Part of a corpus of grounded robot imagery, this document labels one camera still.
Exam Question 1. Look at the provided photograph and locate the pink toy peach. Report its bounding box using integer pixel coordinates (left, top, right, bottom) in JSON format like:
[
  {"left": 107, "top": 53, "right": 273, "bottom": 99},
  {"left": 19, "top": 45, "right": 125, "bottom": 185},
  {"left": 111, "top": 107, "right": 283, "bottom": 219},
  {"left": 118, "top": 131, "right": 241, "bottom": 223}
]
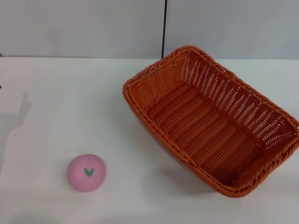
[{"left": 67, "top": 154, "right": 108, "bottom": 193}]

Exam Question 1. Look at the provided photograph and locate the black vertical cable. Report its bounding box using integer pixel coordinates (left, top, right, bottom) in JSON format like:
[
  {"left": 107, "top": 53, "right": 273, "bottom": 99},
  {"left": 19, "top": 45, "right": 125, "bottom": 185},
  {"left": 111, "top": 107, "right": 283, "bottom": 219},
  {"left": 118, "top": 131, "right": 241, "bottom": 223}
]
[{"left": 160, "top": 0, "right": 169, "bottom": 59}]

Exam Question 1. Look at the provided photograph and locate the orange woven plastic basket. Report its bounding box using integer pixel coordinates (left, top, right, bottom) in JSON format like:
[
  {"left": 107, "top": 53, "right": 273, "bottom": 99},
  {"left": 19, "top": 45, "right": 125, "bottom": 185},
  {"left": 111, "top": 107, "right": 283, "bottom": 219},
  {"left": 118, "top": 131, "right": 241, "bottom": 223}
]
[{"left": 122, "top": 45, "right": 299, "bottom": 198}]

